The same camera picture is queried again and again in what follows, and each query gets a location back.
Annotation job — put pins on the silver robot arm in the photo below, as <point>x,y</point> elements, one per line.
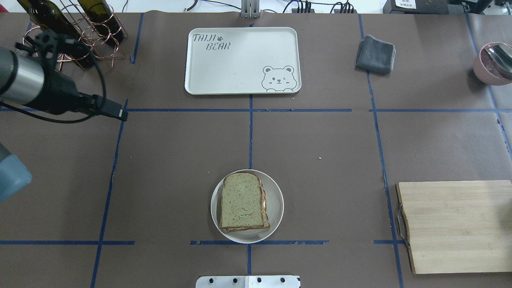
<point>34,83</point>

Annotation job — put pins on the black desktop computer box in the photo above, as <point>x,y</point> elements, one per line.
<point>439,7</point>

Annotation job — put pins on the pink bowl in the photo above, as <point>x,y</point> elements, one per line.
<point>486,69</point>

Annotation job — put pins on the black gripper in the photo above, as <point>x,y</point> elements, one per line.
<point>57,92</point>

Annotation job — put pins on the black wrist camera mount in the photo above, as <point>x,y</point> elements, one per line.
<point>50,45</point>

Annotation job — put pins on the black power strip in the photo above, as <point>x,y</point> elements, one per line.
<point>308,7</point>

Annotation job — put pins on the bread slice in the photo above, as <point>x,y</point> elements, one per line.
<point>243,200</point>

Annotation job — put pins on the copper wire bottle rack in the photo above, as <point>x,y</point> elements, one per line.
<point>89,36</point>

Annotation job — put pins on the grey folded cloth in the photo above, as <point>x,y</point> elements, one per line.
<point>375,55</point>

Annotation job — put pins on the bottom toast slice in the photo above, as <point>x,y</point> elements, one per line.
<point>264,208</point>

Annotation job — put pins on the cream bear serving tray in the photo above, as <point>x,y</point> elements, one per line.
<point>242,60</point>

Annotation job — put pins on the aluminium frame post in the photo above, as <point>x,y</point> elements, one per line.
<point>250,9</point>

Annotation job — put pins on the metal scoop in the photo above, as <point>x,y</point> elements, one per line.
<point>501,58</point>

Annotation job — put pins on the wooden cutting board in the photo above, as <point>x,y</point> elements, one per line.
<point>457,227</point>

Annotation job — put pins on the middle green wine bottle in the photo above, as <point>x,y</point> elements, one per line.
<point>98,11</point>

